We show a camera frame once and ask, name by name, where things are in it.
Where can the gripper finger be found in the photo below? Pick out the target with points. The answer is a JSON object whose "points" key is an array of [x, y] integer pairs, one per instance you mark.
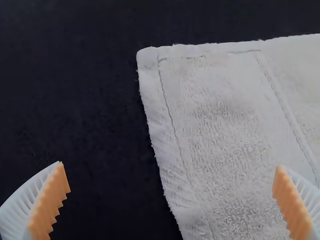
{"points": [[300, 207], [37, 200]]}

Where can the pale towel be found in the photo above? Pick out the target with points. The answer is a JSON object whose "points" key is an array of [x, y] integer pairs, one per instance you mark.
{"points": [[225, 130]]}

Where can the black mat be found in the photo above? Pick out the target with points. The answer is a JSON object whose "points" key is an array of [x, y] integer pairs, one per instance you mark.
{"points": [[70, 87]]}

